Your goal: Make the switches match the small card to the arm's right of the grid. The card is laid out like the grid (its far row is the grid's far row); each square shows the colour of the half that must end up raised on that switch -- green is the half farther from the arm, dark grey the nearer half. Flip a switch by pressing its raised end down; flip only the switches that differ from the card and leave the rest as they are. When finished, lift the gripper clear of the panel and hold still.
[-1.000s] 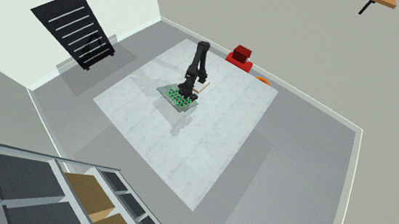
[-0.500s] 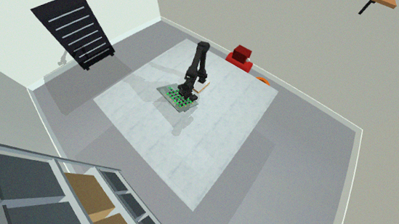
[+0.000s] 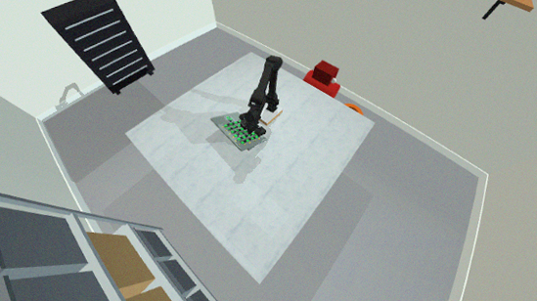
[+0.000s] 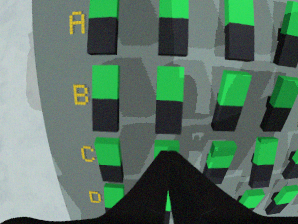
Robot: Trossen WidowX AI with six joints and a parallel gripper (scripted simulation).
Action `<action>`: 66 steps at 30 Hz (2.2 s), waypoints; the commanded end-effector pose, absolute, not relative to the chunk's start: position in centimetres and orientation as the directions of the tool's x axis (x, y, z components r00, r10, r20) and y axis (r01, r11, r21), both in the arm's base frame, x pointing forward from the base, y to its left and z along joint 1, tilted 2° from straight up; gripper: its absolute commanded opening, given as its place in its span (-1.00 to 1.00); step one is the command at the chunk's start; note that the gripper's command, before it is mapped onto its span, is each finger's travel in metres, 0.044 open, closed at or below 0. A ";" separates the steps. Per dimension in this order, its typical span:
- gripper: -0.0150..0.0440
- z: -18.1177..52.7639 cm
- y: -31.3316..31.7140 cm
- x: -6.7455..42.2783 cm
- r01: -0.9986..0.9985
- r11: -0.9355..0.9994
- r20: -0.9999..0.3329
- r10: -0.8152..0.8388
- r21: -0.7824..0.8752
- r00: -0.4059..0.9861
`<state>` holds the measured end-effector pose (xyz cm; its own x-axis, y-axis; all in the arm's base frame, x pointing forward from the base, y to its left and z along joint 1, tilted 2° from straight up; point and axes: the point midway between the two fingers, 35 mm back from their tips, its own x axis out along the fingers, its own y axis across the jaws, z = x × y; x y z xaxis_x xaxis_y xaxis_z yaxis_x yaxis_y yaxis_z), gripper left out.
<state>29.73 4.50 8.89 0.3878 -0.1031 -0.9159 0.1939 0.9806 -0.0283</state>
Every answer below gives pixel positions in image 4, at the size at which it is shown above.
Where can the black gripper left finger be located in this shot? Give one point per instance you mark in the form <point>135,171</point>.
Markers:
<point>144,204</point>

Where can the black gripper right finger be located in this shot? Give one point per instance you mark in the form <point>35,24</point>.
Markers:
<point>196,200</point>

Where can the grey switch panel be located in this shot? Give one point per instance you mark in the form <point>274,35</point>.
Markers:
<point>215,80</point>

